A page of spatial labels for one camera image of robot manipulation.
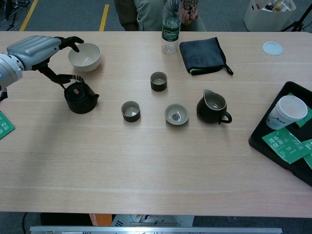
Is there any dark ceramic teacup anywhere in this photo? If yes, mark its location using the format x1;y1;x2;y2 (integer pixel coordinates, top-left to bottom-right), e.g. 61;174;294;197
120;100;141;122
150;71;168;92

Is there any black tray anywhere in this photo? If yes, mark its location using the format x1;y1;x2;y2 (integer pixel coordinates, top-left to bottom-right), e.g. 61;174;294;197
248;81;312;187

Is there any black teapot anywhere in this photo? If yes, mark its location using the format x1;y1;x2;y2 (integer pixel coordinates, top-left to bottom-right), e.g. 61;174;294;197
63;74;100;115

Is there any white paper cup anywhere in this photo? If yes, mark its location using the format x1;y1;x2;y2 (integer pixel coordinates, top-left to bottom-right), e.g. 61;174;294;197
265;95;309;131

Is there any seated person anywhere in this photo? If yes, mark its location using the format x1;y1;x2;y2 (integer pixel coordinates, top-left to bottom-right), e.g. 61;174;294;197
114;0;207;32

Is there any white storage bin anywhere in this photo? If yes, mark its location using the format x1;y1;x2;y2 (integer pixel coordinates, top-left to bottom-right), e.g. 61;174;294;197
243;0;297;32

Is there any spotted phone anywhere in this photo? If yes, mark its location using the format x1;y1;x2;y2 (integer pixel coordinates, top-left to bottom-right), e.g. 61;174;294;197
181;0;199;20

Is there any dark grey folded cloth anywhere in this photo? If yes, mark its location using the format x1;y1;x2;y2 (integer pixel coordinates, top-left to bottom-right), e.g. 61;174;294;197
179;37;234;76

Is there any clear plastic water bottle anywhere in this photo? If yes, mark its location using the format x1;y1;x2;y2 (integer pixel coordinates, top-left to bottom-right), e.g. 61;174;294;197
160;0;182;55

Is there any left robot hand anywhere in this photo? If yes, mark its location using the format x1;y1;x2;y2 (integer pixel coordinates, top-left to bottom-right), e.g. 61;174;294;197
6;36;85;90

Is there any white round cable cap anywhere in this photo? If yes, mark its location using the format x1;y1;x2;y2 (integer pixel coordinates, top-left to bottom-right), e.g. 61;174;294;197
262;41;283;56

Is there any cream bowl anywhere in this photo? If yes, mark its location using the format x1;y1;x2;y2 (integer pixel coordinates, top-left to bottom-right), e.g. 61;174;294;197
67;42;102;73

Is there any black ceramic pitcher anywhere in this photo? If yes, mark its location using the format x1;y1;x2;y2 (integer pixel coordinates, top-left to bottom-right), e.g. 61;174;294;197
196;89;233;125

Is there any black tripod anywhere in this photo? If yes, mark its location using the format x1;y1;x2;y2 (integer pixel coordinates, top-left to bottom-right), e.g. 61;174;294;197
281;0;312;32

